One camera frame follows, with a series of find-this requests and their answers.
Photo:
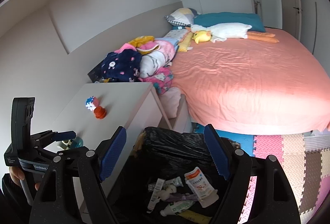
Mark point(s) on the colourful puzzle cube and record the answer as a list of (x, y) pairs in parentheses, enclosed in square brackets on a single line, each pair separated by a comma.
[(92, 103)]

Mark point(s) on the colourful foam floor mat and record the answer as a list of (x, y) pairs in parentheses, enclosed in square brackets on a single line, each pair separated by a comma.
[(304, 159)]

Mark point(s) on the white green milk bottle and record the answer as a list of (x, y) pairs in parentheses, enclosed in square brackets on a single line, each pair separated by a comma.
[(175, 208)]

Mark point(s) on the teal pillow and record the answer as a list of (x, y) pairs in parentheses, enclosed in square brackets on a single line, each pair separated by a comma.
[(210, 19)]

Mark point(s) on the black trash bag bin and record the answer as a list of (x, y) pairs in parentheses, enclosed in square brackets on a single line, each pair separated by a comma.
[(166, 154)]

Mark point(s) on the orange bottle cap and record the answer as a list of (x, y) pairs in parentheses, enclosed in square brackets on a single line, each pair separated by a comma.
[(100, 112)]

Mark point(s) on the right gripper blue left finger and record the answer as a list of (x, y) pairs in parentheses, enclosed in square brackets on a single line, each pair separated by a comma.
[(109, 151)]

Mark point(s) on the white goose plush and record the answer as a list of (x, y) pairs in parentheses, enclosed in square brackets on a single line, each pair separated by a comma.
[(224, 31)]

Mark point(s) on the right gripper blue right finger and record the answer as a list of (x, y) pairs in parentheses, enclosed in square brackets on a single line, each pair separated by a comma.
[(218, 151)]

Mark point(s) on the left black sleeve forearm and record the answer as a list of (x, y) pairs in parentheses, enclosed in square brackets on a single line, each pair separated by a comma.
[(14, 205)]

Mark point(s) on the checkered patchwork pillow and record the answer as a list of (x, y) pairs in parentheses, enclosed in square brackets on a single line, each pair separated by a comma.
[(182, 17)]

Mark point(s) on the pink white clothes pile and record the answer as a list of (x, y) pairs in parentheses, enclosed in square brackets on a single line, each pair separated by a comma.
[(156, 56)]

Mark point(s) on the person's left hand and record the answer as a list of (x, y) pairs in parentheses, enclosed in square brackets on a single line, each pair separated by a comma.
[(16, 175)]

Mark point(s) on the silver foil wrapper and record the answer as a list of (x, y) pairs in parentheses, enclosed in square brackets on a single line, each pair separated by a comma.
[(177, 182)]

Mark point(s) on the clear plastic jar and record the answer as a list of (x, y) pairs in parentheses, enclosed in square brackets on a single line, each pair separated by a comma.
[(70, 144)]

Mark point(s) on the white cardboard box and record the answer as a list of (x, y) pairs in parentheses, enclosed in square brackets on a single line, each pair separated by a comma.
[(154, 198)]

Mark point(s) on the yellow duck plush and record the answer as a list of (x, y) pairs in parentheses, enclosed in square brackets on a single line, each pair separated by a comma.
[(201, 36)]

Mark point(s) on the white tissue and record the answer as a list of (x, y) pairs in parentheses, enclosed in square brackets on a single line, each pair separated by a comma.
[(165, 193)]

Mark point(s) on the pink bed sheet mattress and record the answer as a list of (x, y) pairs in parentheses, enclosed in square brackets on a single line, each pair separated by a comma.
[(254, 87)]

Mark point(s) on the navy bunny blanket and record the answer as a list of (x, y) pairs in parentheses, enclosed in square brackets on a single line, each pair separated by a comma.
[(121, 67)]

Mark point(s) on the yellow snack wrapper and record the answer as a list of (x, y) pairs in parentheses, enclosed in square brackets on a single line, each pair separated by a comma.
[(195, 217)]

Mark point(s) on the black wall socket panel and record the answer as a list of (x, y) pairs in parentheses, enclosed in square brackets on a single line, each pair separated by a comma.
[(95, 74)]

